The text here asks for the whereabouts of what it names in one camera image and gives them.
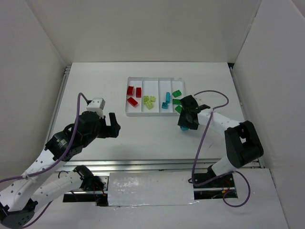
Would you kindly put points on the white tape sheet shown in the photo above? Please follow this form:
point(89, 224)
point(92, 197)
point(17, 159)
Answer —
point(150, 189)

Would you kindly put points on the red studded lego brick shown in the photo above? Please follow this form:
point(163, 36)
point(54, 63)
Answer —
point(138, 92)

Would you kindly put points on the green long lego plate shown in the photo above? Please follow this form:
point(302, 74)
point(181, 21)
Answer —
point(176, 102)

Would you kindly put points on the blue long lego brick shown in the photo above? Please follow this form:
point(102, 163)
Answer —
point(168, 97)

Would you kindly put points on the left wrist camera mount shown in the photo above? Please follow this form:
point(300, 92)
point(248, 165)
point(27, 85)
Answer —
point(96, 105)

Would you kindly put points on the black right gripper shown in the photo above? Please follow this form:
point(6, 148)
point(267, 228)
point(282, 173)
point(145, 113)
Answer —
point(188, 114)

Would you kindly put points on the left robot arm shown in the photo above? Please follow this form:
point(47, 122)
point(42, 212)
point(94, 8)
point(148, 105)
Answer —
point(28, 192)

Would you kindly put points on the green lego brick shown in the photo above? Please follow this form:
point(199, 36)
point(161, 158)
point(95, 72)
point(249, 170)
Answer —
point(178, 109)
point(176, 93)

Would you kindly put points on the white four-compartment tray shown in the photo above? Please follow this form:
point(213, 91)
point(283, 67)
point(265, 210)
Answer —
point(154, 87)

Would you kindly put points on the blue oval lego block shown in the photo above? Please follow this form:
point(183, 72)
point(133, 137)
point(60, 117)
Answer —
point(183, 128)

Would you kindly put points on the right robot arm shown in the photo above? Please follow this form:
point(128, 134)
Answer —
point(242, 142)

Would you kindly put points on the small blue lego brick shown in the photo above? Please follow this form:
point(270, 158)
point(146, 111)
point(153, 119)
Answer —
point(164, 105)

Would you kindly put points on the red sloped lego brick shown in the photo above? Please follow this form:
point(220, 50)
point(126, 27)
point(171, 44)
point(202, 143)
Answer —
point(132, 102)

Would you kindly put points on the red flower cylinder lego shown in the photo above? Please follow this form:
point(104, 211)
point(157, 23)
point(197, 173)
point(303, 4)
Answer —
point(130, 90)

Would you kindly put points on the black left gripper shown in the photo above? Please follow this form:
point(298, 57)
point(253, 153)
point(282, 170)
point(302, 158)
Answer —
point(109, 129)

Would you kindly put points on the lime sloped lego brick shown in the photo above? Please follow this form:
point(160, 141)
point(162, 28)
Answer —
point(146, 99)

